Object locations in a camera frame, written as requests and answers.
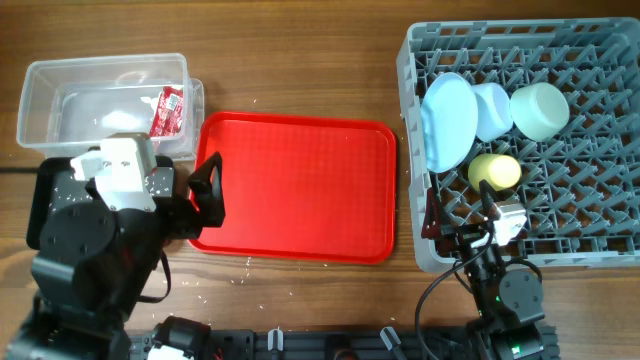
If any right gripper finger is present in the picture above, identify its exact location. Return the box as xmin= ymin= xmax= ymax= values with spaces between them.
xmin=479 ymin=180 xmax=499 ymax=221
xmin=421 ymin=189 xmax=450 ymax=239

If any yellow plastic cup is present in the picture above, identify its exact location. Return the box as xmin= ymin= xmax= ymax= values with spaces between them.
xmin=468 ymin=154 xmax=522 ymax=191

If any light blue bowl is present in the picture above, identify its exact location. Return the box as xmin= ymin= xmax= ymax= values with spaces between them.
xmin=472 ymin=83 xmax=513 ymax=142

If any red snack wrapper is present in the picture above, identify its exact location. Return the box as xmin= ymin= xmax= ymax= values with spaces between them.
xmin=149 ymin=86 xmax=184 ymax=137

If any light blue plate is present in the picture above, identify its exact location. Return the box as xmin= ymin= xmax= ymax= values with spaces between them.
xmin=420 ymin=73 xmax=479 ymax=173

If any mint green bowl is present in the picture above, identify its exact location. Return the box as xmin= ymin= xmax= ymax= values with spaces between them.
xmin=510 ymin=83 xmax=570 ymax=142

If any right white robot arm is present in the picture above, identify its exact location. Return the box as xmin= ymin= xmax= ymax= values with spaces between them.
xmin=414 ymin=180 xmax=545 ymax=359

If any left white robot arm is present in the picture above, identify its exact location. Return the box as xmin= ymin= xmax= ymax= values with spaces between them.
xmin=5 ymin=133 xmax=225 ymax=359

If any grey dishwasher rack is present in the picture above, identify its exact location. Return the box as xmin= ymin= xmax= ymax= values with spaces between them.
xmin=396 ymin=18 xmax=639 ymax=273

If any red serving tray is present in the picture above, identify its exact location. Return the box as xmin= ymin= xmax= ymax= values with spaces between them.
xmin=190 ymin=111 xmax=397 ymax=265

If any black plastic tray bin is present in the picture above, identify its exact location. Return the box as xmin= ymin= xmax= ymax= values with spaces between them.
xmin=26 ymin=156 xmax=182 ymax=250

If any clear plastic bin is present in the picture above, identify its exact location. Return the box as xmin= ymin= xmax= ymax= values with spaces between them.
xmin=16 ymin=53 xmax=205 ymax=161

